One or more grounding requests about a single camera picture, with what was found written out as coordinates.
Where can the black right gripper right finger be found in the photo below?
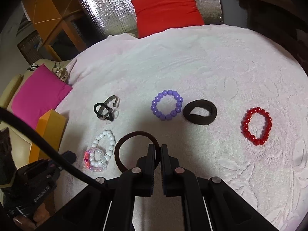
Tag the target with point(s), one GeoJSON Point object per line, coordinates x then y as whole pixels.
{"type": "Point", "coordinates": [180, 182]}

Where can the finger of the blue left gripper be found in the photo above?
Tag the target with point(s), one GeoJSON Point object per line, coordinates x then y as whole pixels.
{"type": "Point", "coordinates": [69, 156]}

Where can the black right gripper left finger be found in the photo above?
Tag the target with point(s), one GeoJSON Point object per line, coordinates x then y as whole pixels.
{"type": "Point", "coordinates": [136, 182]}

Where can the metal cuff bangle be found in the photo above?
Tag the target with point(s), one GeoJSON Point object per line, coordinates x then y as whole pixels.
{"type": "Point", "coordinates": [105, 110]}

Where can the orange cardboard tray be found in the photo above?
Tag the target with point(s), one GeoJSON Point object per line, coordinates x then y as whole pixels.
{"type": "Point", "coordinates": [51, 128]}

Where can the magenta pillow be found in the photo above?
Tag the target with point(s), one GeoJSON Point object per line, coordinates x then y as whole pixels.
{"type": "Point", "coordinates": [41, 92]}

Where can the white textured blanket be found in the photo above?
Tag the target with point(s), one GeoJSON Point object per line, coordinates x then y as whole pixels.
{"type": "Point", "coordinates": [258, 142]}

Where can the wooden pillar cabinet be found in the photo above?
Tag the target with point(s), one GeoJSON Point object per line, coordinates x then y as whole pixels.
{"type": "Point", "coordinates": [51, 17]}

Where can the silver foil insulation panel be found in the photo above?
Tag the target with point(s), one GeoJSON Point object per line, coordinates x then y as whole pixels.
{"type": "Point", "coordinates": [113, 17]}

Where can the red pillow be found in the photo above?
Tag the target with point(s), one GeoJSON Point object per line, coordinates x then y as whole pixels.
{"type": "Point", "coordinates": [154, 16]}

